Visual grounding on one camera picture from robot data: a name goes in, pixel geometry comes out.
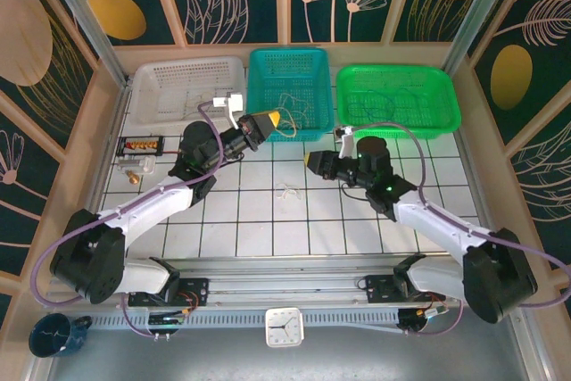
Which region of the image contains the thin yellow cable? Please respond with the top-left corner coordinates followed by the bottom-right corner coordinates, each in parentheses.
top-left (272, 118), bottom-right (299, 140)

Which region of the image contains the teal plastic basket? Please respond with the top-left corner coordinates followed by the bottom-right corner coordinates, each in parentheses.
top-left (244, 46), bottom-right (336, 144)

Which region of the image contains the black board with gold plugs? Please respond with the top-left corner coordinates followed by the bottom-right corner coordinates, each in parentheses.
top-left (116, 136), bottom-right (166, 158)

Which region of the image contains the clear plastic block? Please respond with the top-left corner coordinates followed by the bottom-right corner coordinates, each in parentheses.
top-left (118, 156), bottom-right (157, 176)

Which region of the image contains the white plastic basket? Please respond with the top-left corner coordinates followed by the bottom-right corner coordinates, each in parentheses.
top-left (131, 55), bottom-right (246, 128)

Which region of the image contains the green plastic basket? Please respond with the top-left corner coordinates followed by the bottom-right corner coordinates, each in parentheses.
top-left (335, 63), bottom-right (463, 141)

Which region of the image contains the white square clock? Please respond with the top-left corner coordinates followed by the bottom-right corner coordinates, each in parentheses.
top-left (265, 307), bottom-right (305, 349)

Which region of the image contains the small controller board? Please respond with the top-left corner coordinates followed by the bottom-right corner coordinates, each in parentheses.
top-left (398, 307), bottom-right (449, 334)
top-left (146, 312), bottom-right (188, 329)

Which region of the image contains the dark blue mug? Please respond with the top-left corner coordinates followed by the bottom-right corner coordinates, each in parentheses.
top-left (29, 312), bottom-right (93, 359)

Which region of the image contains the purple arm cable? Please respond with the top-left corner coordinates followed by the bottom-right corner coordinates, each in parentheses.
top-left (29, 99), bottom-right (224, 340)
top-left (343, 121), bottom-right (571, 338)

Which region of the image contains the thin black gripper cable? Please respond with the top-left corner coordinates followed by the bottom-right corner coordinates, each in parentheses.
top-left (339, 182), bottom-right (374, 202)

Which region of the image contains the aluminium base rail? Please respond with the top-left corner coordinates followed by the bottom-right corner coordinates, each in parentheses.
top-left (44, 255), bottom-right (532, 311)

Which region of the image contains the aluminium frame post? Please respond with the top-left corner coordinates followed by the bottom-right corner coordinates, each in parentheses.
top-left (443, 0), bottom-right (508, 79)
top-left (35, 0), bottom-right (130, 87)

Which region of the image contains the grey slotted cable duct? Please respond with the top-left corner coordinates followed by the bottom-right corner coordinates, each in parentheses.
top-left (88, 311), bottom-right (402, 329)

